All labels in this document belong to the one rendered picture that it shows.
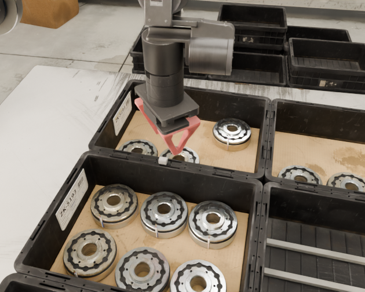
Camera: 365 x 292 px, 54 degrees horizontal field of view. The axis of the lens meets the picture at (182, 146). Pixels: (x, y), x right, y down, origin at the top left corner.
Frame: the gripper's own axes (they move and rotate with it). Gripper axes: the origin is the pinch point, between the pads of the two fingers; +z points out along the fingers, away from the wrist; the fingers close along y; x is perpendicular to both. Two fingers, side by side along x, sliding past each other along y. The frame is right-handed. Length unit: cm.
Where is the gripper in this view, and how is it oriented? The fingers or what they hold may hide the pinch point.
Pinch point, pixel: (167, 139)
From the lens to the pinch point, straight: 62.6
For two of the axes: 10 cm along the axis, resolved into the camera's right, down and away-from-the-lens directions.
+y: -5.0, -5.9, 6.3
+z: 0.1, 7.3, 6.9
